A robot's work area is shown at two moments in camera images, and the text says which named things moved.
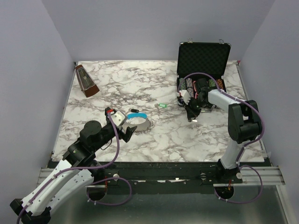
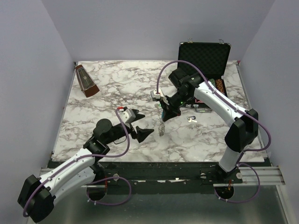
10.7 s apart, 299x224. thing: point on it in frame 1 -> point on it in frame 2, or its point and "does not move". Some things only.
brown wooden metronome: [87, 85] does not move
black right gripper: [190, 111] -> [169, 113]
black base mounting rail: [155, 175] does not move
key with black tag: [192, 118] does not move
